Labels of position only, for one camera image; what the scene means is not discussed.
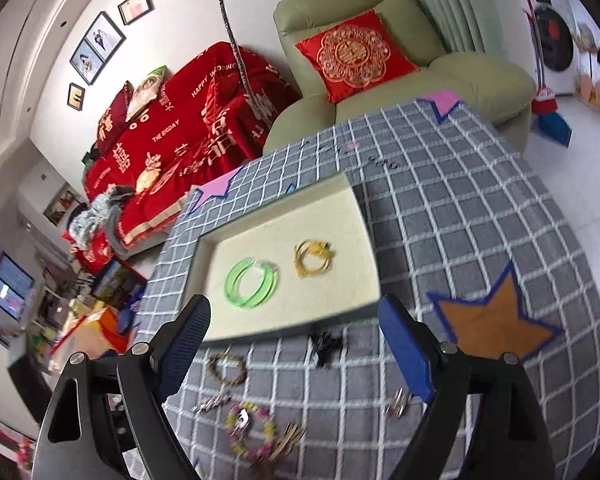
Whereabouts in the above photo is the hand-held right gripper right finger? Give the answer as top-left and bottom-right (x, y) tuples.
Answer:
(377, 294), (556, 480)

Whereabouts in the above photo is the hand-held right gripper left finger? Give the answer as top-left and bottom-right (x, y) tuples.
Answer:
(32, 294), (212, 480)

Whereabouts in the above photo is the brown bead bracelet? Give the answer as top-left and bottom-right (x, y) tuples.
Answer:
(206, 352), (248, 386)

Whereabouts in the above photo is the silver hair clip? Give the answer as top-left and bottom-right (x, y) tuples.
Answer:
(191, 392), (231, 413)
(382, 389), (412, 418)

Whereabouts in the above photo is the black hair clip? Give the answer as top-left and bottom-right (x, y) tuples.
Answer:
(307, 331), (345, 368)

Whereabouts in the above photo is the pink flower bead bracelet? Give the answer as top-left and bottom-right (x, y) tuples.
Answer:
(224, 402), (277, 461)

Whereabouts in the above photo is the beige hair clip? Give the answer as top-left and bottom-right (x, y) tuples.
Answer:
(269, 420), (307, 463)

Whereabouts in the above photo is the grey tray with beige lining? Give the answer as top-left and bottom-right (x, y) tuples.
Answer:
(190, 171), (385, 345)

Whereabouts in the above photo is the green translucent bangle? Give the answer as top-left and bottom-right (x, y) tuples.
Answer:
(224, 257), (281, 307)

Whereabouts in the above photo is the orange star patch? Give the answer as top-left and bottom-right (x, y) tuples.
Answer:
(426, 260), (565, 361)

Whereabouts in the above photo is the orange paper bag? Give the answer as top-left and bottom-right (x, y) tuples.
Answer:
(50, 307), (131, 361)

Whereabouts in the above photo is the black box with red edge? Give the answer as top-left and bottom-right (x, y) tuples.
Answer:
(90, 255), (148, 306)

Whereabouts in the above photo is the pink star patch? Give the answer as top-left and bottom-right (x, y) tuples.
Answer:
(182, 165), (244, 218)
(415, 91), (468, 126)

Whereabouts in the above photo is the grey checked tablecloth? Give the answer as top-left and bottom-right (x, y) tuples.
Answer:
(125, 97), (600, 480)

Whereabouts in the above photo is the pile of grey clothes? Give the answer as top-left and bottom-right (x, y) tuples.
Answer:
(67, 187), (131, 251)

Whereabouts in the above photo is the flat screen monitor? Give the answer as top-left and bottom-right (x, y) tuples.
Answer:
(0, 252), (36, 321)

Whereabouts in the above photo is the red printed blanket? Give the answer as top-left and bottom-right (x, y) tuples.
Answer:
(82, 41), (303, 261)

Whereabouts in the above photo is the red pillow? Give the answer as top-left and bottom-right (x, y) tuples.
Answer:
(97, 80), (136, 156)

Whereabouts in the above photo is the green and white printed pillow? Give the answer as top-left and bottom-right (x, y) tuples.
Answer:
(125, 65), (168, 121)

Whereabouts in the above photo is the blue dustpan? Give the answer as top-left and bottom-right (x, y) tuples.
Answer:
(536, 110), (573, 148)

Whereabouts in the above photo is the red broom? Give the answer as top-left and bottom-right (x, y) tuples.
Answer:
(522, 0), (558, 116)

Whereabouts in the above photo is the red embroidered cushion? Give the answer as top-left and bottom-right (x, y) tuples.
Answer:
(295, 9), (421, 105)

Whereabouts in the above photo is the large black framed picture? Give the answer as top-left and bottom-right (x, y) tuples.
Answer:
(86, 11), (126, 59)

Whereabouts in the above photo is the wooden rack with round ornaments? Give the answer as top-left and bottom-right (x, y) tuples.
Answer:
(572, 22), (600, 131)

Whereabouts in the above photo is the pale green armchair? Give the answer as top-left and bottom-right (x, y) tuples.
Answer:
(262, 0), (537, 156)

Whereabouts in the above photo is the white washing machine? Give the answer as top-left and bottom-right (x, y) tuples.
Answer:
(512, 0), (588, 96)

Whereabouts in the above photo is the yellow bracelet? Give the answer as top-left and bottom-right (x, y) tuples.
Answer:
(293, 240), (334, 278)

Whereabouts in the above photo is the framed wall photo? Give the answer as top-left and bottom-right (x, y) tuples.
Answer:
(44, 182), (83, 226)

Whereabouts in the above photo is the flexible camera stand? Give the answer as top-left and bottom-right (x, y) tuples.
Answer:
(215, 0), (276, 131)

